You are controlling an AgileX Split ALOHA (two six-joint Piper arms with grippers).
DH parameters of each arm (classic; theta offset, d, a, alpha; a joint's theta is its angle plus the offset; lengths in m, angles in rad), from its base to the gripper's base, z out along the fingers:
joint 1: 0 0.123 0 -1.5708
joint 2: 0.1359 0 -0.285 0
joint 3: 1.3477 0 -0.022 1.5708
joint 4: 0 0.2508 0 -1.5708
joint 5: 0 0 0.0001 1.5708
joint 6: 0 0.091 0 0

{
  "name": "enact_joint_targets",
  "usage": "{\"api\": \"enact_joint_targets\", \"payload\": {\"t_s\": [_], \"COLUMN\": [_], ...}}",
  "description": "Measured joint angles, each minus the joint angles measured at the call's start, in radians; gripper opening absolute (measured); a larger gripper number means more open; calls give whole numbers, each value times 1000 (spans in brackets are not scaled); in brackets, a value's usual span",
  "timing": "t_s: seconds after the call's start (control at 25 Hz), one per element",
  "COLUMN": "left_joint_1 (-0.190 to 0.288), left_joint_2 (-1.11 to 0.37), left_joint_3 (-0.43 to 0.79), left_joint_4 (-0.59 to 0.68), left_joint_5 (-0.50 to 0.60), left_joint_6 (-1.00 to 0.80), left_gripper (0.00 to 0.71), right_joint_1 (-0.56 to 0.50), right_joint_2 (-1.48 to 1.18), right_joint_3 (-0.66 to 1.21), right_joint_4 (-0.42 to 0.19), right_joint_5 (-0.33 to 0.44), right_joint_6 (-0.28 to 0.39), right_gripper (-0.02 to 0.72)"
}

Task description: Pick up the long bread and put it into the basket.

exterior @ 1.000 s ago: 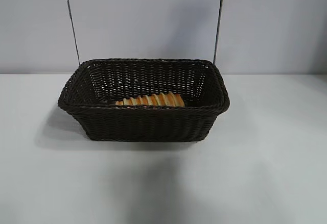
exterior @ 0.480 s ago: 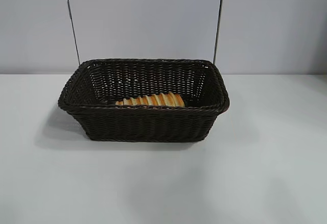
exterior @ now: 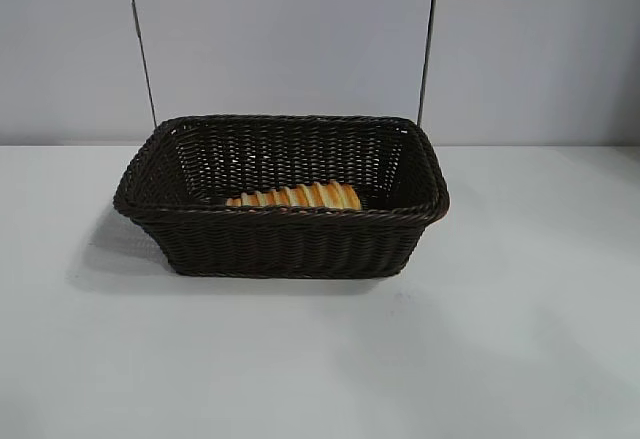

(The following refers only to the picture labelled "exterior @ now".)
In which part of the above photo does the long striped bread loaf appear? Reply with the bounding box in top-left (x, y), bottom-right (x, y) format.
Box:
top-left (225, 182), bottom-right (363, 211)

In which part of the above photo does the dark brown wicker basket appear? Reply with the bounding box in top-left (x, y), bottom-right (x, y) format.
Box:
top-left (113, 114), bottom-right (452, 280)

